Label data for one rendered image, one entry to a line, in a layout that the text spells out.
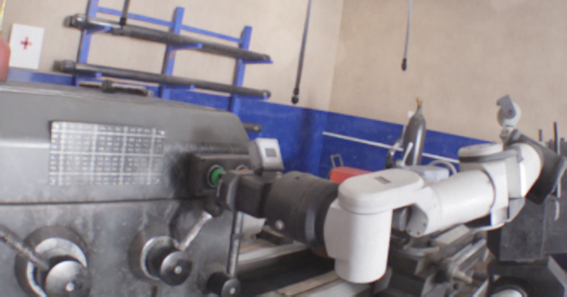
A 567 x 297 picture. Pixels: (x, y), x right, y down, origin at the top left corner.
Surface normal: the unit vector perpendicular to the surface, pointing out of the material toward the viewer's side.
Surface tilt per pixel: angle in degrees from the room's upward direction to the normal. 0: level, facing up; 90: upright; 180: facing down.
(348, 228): 106
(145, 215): 90
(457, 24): 90
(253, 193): 90
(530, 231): 98
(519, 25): 90
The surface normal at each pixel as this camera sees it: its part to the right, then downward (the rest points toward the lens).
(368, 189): -0.03, -0.96
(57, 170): 0.74, 0.17
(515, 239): -0.43, 0.14
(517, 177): -0.68, 0.10
